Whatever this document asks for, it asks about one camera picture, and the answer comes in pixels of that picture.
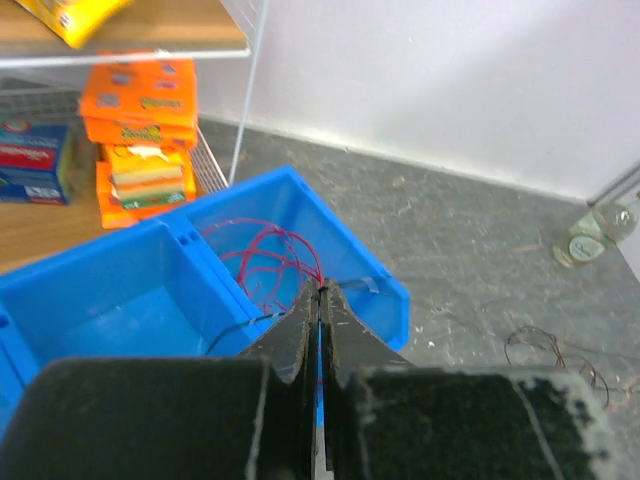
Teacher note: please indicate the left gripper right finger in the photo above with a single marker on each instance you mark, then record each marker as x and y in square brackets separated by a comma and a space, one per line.
[385, 418]

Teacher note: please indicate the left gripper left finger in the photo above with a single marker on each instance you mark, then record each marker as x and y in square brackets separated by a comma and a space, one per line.
[249, 416]

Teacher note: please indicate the blue three-compartment bin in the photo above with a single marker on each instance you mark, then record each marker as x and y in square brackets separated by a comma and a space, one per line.
[207, 278]

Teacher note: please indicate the clear glass bottle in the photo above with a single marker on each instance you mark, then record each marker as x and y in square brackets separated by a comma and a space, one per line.
[603, 228]

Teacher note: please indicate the orange snack packets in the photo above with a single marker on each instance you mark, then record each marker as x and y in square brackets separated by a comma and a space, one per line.
[142, 115]

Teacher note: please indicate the blue green box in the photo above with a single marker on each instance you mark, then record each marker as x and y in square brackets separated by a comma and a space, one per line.
[36, 161]

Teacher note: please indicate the yellow snack bag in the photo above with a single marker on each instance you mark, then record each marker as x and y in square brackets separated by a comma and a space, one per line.
[73, 21]

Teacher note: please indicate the white wire wooden shelf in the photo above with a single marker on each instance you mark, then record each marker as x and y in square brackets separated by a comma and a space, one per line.
[210, 30]

